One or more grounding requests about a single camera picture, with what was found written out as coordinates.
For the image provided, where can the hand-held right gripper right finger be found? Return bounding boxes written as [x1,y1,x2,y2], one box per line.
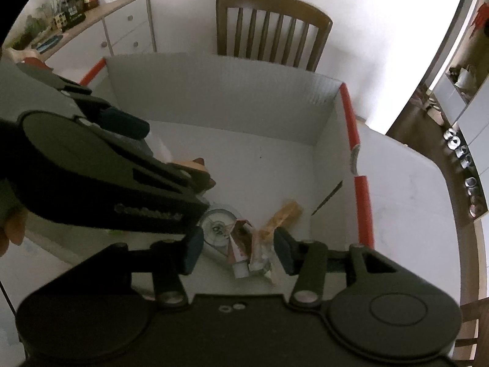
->
[273,226,436,310]

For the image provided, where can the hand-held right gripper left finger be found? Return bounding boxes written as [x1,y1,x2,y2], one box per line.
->
[57,226,206,310]

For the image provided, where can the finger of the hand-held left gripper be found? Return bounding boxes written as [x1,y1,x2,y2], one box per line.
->
[132,158,215,199]
[17,65,149,140]

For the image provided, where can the clear plastic wrapper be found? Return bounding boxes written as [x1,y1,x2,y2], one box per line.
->
[248,233,278,285]

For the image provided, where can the tan bread roll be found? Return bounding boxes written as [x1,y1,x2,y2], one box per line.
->
[172,157,215,192]

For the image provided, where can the grey pouch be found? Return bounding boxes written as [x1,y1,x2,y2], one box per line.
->
[141,132,176,165]

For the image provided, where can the yellow tan snack bar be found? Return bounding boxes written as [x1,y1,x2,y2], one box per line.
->
[260,200,304,243]

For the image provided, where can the red white toothpaste tube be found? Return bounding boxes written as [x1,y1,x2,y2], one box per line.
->
[228,219,264,279]

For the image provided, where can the red cardboard box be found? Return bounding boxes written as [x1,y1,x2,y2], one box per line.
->
[78,53,377,287]

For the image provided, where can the person's left hand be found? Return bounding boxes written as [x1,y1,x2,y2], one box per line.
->
[0,210,28,257]

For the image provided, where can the white sideboard cabinet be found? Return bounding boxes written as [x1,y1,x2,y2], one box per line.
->
[2,0,158,62]

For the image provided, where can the blue dark pad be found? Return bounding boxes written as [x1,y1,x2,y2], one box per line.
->
[32,34,64,52]

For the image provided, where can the wooden slat-back chair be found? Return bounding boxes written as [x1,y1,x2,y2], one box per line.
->
[453,298,482,364]
[216,0,334,72]

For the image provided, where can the row of shoes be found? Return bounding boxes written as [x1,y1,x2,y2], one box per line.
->
[443,128,484,215]

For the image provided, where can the white bag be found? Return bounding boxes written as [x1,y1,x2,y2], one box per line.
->
[454,67,476,92]

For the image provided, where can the red hanging garment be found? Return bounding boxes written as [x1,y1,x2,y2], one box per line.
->
[468,6,487,39]

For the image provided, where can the black cable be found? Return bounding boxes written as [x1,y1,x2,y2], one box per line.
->
[0,279,20,345]

